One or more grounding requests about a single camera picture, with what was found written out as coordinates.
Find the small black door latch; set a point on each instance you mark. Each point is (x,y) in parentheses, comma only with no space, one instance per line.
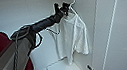
(91,69)

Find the white wardrobe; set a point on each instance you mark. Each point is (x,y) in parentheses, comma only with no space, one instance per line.
(38,12)

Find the white clothes hanger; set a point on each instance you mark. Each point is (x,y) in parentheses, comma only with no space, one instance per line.
(73,0)

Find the white t-shirt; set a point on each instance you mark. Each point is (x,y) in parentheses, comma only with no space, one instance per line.
(75,36)

